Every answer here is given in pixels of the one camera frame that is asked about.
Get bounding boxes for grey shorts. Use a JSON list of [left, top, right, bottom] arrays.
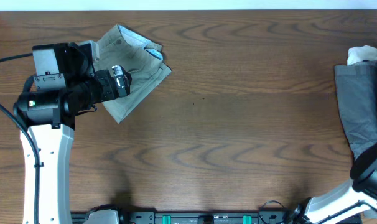
[[334, 60, 377, 219]]

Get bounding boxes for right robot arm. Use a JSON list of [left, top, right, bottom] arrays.
[[287, 45, 377, 223]]

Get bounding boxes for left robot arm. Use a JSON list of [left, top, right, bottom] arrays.
[[14, 41, 132, 223]]

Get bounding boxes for folded khaki shorts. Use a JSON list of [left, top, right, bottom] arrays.
[[94, 24, 172, 123]]

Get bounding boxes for white garment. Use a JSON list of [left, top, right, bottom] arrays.
[[347, 45, 377, 66]]

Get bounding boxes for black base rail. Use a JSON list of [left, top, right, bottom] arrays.
[[71, 205, 310, 224]]

